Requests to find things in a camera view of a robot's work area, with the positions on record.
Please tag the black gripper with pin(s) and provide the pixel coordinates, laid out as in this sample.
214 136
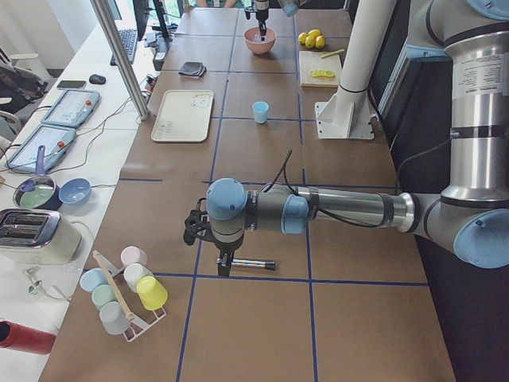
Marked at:
261 13
226 246

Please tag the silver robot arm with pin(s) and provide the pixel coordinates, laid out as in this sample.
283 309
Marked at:
290 7
468 218

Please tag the pile of ice cubes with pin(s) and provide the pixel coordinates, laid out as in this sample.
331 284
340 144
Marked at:
255 38

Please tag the yellow cup on rack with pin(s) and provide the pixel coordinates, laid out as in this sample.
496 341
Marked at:
152 293

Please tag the light blue cup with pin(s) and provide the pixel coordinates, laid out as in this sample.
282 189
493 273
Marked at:
260 111

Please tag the white cup on rack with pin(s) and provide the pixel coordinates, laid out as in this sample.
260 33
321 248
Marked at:
133 273

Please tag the pink cup on rack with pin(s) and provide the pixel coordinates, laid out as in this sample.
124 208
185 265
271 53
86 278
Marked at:
132 254

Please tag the white cup rack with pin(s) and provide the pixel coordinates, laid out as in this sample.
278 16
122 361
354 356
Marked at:
141 320

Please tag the grey cup on rack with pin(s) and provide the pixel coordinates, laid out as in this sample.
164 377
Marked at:
113 318

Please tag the green cup on rack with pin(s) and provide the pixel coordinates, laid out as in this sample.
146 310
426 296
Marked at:
102 295

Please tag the blue cup on rack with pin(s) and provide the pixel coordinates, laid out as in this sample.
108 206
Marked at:
92 279

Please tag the pink bowl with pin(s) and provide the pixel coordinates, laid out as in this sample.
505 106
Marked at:
259 49

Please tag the yellow lemon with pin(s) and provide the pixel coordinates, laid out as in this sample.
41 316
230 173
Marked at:
303 38
320 42
310 42
314 33

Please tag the striped metal muddler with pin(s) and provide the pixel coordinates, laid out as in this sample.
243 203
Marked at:
260 264

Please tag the wooden cutting board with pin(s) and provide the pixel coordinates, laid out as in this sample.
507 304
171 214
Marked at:
312 60

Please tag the lemon slices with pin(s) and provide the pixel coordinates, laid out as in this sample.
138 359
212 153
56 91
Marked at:
322 73

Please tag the yellow-green plastic knife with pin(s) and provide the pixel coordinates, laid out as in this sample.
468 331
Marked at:
332 54

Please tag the grey folded cloth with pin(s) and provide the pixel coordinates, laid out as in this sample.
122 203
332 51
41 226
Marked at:
192 69

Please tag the cream bear tray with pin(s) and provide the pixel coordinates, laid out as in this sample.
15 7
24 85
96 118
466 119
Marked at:
183 116

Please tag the white pillar with base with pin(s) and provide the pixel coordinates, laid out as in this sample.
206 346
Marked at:
346 115

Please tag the black keyboard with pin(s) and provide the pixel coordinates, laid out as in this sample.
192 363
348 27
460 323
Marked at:
129 39

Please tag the blue bowl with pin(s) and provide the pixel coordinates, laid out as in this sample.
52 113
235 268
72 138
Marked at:
75 192

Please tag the black computer mouse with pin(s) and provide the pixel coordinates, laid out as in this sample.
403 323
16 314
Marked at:
97 79

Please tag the cream toaster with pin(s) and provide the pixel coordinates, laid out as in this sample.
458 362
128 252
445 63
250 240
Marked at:
39 237

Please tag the dark blue saucepan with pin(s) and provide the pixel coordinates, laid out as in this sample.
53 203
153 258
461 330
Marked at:
39 191

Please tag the teach pendant tablet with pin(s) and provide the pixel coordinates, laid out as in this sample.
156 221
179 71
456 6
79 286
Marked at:
72 108
56 141

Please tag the black smartphone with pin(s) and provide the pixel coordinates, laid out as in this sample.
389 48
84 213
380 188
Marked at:
71 84

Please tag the red bottle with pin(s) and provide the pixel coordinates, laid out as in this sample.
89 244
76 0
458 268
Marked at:
26 339

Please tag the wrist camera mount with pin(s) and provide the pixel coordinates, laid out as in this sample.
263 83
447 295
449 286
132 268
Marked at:
197 225

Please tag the aluminium frame post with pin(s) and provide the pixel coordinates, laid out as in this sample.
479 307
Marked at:
107 22

